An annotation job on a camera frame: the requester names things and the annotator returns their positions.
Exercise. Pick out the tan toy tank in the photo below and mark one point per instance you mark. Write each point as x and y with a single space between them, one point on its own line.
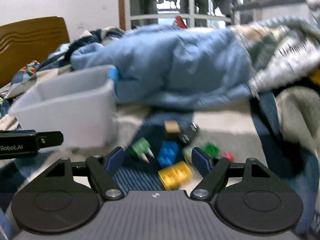
187 153

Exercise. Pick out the blue white plaid blanket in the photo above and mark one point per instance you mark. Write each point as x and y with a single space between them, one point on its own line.
245 128

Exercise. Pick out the brown wooden headboard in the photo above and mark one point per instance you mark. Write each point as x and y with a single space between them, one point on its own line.
25 41

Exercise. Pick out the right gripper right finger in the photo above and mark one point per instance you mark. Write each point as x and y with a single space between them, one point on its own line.
213 172

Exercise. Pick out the black toy car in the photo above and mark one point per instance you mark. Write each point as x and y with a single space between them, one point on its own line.
189 133

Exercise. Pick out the green toy with white cones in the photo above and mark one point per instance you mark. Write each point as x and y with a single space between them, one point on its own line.
141 149

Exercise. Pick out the colourful patterned pillow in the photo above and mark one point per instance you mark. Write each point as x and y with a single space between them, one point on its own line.
25 73

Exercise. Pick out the red wooden cube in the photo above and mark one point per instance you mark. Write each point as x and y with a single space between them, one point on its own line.
228 155

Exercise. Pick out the window with white frame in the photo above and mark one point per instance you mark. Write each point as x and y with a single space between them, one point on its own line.
192 13

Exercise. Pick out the yellow cloth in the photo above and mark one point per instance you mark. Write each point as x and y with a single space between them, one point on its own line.
315 77

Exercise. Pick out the grey white fleece blanket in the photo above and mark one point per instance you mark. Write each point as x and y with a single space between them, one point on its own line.
298 112

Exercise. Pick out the dark wooden cube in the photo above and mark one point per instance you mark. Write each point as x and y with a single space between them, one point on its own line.
171 130

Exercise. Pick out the yellow two-cell toy brick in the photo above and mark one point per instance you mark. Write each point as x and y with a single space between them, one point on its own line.
174 176

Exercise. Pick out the white plastic storage bin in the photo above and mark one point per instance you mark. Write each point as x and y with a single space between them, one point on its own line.
80 104

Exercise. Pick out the blue two-cell toy brick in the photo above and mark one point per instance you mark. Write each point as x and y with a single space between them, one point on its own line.
167 154

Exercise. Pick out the green square toy brick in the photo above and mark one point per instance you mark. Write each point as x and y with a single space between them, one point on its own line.
211 150

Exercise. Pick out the grey padded bed rail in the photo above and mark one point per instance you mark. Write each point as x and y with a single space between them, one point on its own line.
260 4

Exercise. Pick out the light blue quilted duvet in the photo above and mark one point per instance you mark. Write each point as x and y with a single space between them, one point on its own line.
169 67

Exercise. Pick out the white printed quilt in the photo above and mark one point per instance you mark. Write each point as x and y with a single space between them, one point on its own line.
280 51

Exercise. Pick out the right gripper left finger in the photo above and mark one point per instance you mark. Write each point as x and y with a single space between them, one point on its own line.
101 169

